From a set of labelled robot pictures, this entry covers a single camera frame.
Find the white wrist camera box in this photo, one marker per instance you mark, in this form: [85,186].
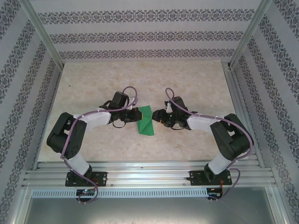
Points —
[168,107]
[133,102]

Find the aluminium mounting rail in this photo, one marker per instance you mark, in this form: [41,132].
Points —
[149,177]

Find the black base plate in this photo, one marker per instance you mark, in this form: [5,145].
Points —
[102,178]
[195,178]

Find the left small circuit board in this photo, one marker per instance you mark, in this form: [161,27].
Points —
[85,191]

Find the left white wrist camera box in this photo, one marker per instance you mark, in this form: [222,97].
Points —
[133,102]

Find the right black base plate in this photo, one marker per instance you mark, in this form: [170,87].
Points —
[195,178]

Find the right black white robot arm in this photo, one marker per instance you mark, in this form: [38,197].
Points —
[231,140]

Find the right small circuit board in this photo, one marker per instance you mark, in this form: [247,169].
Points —
[213,193]

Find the green square paper sheet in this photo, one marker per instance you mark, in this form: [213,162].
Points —
[146,128]

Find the right aluminium frame post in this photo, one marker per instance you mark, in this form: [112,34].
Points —
[252,30]

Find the aluminium side rail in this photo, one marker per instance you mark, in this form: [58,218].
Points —
[236,93]

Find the grey metal sheet panel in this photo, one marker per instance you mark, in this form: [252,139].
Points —
[149,212]

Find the left aluminium frame post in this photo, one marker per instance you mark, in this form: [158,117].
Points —
[40,30]

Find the aluminium frame post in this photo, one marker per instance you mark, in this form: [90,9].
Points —
[40,30]
[252,30]

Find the small circuit board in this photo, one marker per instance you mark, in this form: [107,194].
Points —
[85,191]
[213,193]

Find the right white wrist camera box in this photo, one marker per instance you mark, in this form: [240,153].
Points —
[168,107]

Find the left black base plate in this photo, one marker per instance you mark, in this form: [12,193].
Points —
[102,178]

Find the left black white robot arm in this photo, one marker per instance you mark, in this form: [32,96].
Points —
[67,140]

